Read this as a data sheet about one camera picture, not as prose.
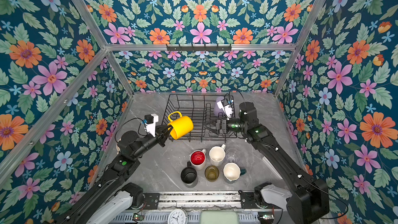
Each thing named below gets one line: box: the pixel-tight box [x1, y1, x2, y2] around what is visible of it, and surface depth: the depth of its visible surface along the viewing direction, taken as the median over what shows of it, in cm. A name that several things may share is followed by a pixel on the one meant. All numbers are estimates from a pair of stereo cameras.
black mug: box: [180, 161, 197, 185], surface depth 82 cm
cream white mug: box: [208, 143, 226, 167], surface depth 82 cm
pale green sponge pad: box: [199, 210, 239, 224], surface depth 68 cm
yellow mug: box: [167, 110, 194, 140], surface depth 70 cm
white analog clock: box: [167, 208, 190, 224], surface depth 68 cm
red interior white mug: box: [189, 148, 207, 171], surface depth 83 cm
